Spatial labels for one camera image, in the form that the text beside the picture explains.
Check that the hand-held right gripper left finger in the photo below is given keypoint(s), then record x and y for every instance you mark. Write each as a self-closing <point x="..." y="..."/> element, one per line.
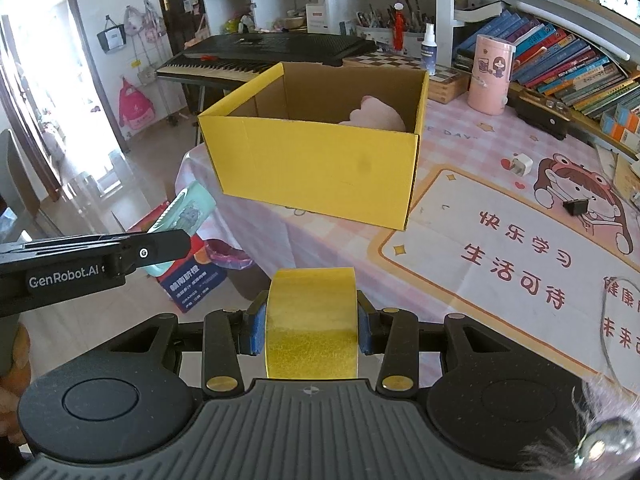
<point x="257" y="332"/>

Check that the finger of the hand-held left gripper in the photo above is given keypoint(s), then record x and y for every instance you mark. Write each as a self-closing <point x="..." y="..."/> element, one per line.
<point x="150" y="250"/>

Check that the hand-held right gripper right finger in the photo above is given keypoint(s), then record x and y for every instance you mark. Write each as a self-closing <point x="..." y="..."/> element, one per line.
<point x="364" y="340"/>

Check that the yellow tape roll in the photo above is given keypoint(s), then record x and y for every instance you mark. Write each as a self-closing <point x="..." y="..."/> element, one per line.
<point x="310" y="330"/>

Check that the mint green packet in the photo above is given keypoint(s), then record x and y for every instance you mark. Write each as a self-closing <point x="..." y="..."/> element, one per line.
<point x="192" y="207"/>

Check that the yellow cardboard box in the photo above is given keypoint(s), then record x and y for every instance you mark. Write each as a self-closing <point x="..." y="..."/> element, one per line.
<point x="310" y="170"/>

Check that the pink plush pig toy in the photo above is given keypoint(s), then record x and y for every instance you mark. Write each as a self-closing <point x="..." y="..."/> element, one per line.
<point x="375" y="115"/>

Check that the pink checked desktop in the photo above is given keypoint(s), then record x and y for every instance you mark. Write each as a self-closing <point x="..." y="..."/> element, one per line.
<point x="450" y="160"/>

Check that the red blue carton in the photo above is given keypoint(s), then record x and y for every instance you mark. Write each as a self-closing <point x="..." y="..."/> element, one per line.
<point x="195" y="285"/>

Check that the pink plastic bag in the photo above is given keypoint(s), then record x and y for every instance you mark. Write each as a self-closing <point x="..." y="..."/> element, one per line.
<point x="227" y="255"/>

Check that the pink backpack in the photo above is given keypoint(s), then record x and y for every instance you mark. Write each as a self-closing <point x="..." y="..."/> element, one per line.
<point x="135" y="107"/>

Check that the black keyboard stand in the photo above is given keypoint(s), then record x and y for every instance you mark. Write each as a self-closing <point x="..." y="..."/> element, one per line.
<point x="192" y="100"/>

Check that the black white tote bag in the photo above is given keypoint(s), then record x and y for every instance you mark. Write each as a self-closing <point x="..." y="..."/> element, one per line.
<point x="111" y="37"/>

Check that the white loose charger plug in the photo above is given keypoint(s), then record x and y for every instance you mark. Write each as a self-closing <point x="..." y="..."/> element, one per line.
<point x="522" y="165"/>

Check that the black keyboard piano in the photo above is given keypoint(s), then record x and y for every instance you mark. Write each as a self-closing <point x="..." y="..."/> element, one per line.
<point x="280" y="45"/>

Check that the black binder clip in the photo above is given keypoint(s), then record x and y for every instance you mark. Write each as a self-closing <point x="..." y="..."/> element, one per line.
<point x="575" y="207"/>

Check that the wooden chessboard box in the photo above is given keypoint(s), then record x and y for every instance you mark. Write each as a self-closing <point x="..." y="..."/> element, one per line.
<point x="445" y="87"/>

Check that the white box red label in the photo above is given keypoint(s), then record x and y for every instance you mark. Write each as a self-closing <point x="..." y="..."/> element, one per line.
<point x="316" y="20"/>

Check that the dark brown device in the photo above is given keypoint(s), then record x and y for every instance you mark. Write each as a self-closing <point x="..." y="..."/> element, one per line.
<point x="540" y="115"/>

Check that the pink cylinder container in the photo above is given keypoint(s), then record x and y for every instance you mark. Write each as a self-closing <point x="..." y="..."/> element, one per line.
<point x="490" y="80"/>

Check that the white spray bottle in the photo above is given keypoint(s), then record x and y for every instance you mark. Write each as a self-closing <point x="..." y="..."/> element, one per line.
<point x="428" y="52"/>

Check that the white brush holder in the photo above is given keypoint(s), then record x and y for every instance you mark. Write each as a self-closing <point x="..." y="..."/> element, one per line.
<point x="380" y="35"/>

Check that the yellow envelope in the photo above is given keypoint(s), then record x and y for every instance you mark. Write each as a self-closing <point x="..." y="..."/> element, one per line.
<point x="627" y="175"/>

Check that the red tasselled ornament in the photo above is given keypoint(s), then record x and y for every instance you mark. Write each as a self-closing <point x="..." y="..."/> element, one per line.
<point x="398" y="30"/>

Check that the orange blue box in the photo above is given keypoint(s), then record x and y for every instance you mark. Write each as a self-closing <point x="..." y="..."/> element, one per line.
<point x="630" y="117"/>
<point x="617" y="132"/>

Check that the row of books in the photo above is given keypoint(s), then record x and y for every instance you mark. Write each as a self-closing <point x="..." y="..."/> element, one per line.
<point x="565" y="65"/>

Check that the white desk hutch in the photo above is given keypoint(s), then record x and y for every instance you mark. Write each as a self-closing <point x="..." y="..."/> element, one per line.
<point x="444" y="5"/>

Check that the thick white book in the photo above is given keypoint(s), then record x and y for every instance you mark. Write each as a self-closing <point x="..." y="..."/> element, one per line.
<point x="480" y="12"/>

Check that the black smartphone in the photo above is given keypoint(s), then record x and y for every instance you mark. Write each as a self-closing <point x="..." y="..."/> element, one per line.
<point x="620" y="0"/>

